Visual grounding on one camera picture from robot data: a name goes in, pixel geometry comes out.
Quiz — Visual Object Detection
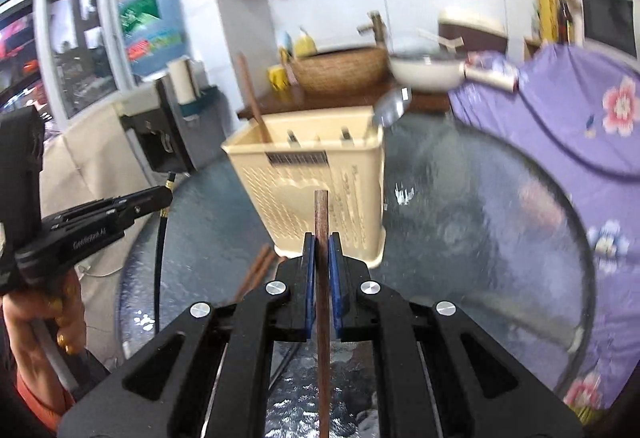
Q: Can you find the beige cloth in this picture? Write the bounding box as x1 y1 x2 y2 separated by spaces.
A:
40 118 166 279

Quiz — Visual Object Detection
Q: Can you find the wooden box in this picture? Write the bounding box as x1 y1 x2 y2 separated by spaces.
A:
524 0 583 59

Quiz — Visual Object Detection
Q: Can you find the yellow mug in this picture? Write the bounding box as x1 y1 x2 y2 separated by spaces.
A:
268 64 293 91

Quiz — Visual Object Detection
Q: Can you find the person's left hand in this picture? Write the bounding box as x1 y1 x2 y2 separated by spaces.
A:
2 268 86 389

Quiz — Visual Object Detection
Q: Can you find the grey water dispenser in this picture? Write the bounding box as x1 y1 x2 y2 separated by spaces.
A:
112 72 224 177

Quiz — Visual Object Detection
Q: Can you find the white rice spoon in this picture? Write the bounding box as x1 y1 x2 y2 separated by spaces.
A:
417 28 466 53

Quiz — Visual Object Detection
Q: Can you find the dark glass bottle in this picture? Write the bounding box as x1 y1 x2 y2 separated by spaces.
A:
557 0 574 43

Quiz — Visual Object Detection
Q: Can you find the yellow soap bottle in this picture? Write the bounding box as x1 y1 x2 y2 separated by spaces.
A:
294 26 318 58

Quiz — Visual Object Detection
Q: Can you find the black cable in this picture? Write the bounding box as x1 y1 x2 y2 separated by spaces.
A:
152 172 177 336

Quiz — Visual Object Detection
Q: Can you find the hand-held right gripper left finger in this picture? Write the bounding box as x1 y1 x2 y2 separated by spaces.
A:
59 233 318 438

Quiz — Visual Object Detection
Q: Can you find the yellow roll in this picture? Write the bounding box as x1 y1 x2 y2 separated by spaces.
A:
532 0 560 43

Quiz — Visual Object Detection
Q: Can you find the paper cup sleeve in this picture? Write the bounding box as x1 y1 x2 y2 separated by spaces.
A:
167 58 201 106

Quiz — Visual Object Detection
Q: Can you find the beige plastic utensil holder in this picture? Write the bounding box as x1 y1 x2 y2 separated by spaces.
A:
221 105 387 269

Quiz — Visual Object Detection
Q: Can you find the white pan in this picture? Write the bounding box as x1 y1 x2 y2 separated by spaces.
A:
389 45 521 93

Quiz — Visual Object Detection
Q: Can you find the teal cup holder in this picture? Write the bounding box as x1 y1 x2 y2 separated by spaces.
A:
180 85 220 121

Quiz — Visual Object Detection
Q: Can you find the brown white rice cooker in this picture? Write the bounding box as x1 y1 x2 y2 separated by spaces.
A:
437 8 509 56

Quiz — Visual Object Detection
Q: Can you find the woven pattern wash basin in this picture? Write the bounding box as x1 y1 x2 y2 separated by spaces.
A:
290 46 391 94

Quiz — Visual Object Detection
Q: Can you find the blue water jug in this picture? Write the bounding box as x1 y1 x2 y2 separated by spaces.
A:
119 0 192 78

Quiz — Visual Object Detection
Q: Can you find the sliding window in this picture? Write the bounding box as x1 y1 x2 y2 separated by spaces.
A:
32 0 136 119

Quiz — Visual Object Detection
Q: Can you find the white microwave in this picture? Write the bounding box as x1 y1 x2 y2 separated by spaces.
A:
580 0 639 56

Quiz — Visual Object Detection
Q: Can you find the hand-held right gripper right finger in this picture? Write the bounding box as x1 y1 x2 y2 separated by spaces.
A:
327 233 586 438

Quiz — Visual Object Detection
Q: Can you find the dark wooden counter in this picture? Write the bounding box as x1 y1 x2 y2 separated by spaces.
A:
236 85 453 121

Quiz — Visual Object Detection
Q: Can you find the display shelf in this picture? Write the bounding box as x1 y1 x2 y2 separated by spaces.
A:
0 12 42 109

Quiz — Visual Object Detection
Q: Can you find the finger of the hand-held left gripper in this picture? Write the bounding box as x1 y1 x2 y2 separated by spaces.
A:
42 185 174 233

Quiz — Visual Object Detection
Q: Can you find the brown wooden chopstick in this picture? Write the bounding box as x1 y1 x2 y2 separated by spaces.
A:
234 244 271 303
314 190 331 438
237 52 274 145
240 250 279 303

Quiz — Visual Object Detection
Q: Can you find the brass faucet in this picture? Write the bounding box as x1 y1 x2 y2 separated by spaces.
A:
357 12 388 49

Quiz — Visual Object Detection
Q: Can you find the glass pan lid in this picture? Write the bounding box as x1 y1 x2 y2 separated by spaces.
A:
390 35 468 64

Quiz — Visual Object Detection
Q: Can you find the purple floral cloth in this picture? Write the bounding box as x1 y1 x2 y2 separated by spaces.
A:
447 42 640 411

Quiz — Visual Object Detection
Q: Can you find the metal spoon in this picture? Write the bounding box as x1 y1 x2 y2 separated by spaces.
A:
372 86 413 127

